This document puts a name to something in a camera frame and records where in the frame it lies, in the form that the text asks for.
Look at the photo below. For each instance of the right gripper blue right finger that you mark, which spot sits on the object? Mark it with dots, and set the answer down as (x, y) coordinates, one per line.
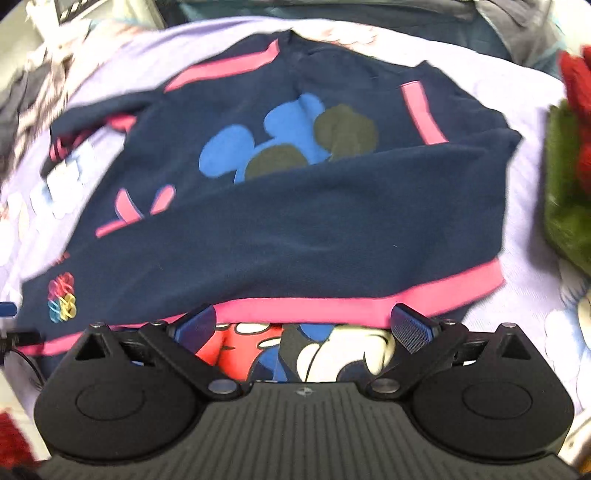
(412, 329)

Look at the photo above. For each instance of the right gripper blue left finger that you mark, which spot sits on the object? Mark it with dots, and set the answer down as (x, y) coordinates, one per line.
(193, 329)

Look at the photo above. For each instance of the navy cartoon print sweatshirt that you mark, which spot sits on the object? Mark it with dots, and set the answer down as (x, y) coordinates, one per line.
(283, 181)

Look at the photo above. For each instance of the purple floral bed sheet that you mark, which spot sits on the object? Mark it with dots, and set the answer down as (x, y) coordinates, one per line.
(542, 293)

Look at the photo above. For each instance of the green folded garment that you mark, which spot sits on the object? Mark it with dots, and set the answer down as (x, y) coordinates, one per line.
(566, 205)

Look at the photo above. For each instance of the red knit sweater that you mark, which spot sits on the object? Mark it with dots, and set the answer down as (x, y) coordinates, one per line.
(576, 75)

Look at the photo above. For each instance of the grey folded towel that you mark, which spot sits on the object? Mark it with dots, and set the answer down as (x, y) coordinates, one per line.
(527, 30)

